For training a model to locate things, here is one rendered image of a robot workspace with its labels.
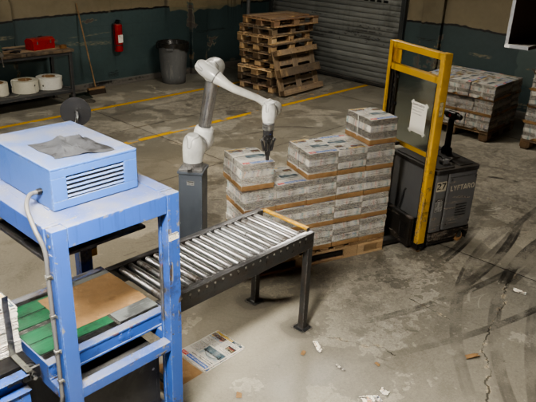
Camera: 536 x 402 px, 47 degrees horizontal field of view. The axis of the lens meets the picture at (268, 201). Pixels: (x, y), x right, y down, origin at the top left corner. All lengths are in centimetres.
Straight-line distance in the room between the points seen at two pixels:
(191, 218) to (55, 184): 226
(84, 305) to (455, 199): 373
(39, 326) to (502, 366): 308
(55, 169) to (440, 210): 403
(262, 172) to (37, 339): 228
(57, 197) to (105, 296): 95
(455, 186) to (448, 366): 201
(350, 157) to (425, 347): 169
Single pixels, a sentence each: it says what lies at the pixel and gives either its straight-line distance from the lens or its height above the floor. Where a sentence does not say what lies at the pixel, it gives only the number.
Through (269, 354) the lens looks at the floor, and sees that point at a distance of 447.
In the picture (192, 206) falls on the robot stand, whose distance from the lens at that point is 491.
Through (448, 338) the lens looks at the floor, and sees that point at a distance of 490.
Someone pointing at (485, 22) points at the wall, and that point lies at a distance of 1137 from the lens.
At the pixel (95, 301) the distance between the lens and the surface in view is 361.
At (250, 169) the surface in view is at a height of 102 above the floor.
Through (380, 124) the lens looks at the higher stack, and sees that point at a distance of 541.
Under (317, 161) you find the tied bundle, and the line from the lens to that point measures 515.
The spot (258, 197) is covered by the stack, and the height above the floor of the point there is 75.
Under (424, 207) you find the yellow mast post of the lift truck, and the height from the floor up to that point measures 47.
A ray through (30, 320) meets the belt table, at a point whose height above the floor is 80.
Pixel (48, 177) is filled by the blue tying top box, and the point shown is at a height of 171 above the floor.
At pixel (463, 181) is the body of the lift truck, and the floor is 64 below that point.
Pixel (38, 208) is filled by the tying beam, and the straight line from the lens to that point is 296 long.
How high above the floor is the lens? 273
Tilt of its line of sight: 24 degrees down
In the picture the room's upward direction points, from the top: 2 degrees clockwise
